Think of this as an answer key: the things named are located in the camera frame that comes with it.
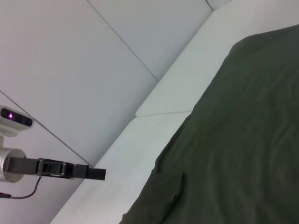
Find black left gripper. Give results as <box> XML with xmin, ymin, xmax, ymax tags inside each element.
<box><xmin>5</xmin><ymin>157</ymin><xmax>107</xmax><ymax>181</ymax></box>

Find dark green t-shirt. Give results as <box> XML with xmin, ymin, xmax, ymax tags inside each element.
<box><xmin>118</xmin><ymin>23</ymin><xmax>299</xmax><ymax>224</ymax></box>

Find left arm dark cable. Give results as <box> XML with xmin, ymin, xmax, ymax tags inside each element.
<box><xmin>0</xmin><ymin>175</ymin><xmax>43</xmax><ymax>200</ymax></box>

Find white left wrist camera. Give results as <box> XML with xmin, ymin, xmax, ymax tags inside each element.
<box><xmin>0</xmin><ymin>105</ymin><xmax>35</xmax><ymax>148</ymax></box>

